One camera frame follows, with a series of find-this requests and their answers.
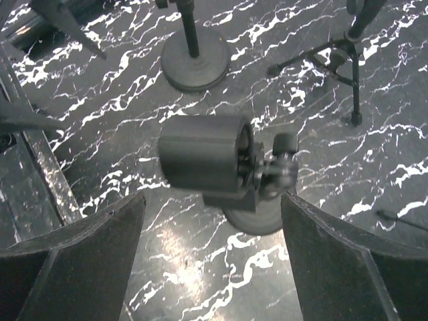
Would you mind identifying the round base stand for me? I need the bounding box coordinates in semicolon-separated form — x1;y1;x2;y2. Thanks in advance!
160;0;231;93
158;115;299;235

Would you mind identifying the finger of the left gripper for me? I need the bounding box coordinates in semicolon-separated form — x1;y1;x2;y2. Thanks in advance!
29;0;106;60
1;79;64;134

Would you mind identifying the black tripod stand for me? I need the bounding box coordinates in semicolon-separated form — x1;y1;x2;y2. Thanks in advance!
267;0;387;126

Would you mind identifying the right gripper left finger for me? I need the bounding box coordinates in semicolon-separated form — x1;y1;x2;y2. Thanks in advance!
1;192;146;320

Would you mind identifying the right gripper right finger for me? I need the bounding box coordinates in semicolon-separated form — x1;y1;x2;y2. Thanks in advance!
281;193;427;320

